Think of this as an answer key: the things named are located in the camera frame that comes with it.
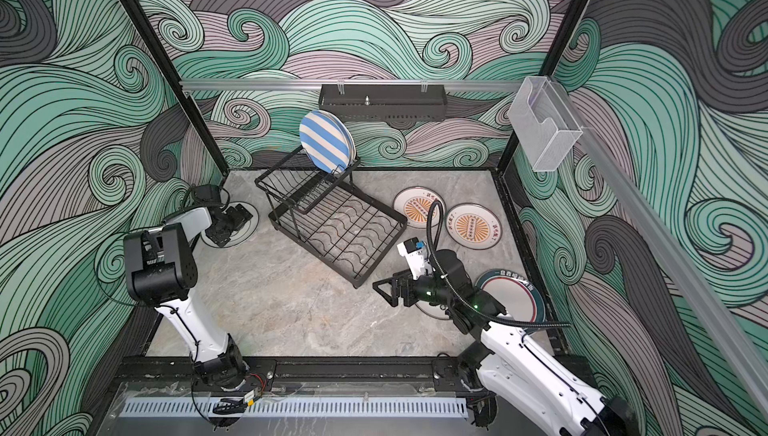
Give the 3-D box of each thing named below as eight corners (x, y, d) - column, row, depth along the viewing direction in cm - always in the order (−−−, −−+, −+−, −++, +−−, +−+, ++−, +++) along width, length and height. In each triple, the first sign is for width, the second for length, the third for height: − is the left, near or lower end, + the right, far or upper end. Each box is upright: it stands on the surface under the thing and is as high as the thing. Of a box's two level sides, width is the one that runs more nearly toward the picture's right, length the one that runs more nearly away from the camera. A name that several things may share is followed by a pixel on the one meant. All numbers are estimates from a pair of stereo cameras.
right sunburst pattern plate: (449, 250, 99) (450, 247, 97) (441, 206, 111) (442, 202, 110) (506, 250, 99) (508, 247, 97) (492, 206, 111) (493, 202, 110)
